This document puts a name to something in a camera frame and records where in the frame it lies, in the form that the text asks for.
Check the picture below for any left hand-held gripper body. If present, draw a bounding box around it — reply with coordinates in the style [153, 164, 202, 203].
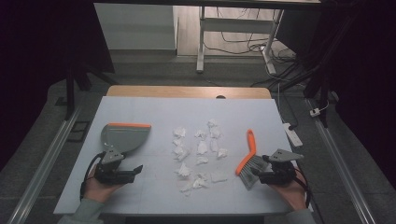
[92, 143, 138, 186]

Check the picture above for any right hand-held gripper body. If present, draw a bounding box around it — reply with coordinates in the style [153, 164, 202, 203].
[258, 147, 304, 187]

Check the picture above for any orange brush with grey bristles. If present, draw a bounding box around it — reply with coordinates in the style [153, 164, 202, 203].
[234, 128, 271, 191]

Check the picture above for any grey dustpan with orange edge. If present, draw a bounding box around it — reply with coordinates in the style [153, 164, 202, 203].
[100, 122, 152, 157]

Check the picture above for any pile of white paper scraps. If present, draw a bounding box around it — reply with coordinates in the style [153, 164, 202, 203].
[171, 119, 229, 198]

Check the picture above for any person's left hand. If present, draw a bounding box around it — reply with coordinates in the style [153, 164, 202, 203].
[82, 173, 125, 203]

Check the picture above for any person's right hand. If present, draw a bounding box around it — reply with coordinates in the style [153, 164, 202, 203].
[268, 172, 308, 212]

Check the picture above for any white power strip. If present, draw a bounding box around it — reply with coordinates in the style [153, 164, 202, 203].
[282, 121, 304, 148]

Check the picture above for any black stand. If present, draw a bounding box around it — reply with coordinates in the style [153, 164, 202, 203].
[55, 60, 110, 121]
[302, 59, 342, 129]

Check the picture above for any wooden table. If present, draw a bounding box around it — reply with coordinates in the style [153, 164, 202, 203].
[106, 85, 273, 100]

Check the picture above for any white cabinet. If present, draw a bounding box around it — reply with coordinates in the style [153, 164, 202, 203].
[93, 3, 179, 51]

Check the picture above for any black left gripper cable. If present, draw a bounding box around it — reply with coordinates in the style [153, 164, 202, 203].
[79, 150, 107, 201]

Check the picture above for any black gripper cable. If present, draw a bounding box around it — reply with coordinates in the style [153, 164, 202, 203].
[79, 150, 107, 201]
[292, 166, 313, 210]

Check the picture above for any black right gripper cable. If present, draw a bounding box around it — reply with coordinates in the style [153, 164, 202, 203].
[292, 166, 313, 210]

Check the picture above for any black floor bracket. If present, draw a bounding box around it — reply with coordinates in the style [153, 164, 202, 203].
[66, 119, 92, 144]

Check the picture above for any aluminium rail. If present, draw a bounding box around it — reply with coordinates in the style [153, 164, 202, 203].
[305, 98, 378, 224]
[6, 105, 83, 224]

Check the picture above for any tangle of floor cables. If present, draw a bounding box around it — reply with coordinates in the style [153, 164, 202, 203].
[203, 7, 302, 91]

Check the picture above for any white metal desk frame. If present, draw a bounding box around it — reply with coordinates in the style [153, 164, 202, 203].
[195, 6, 285, 76]

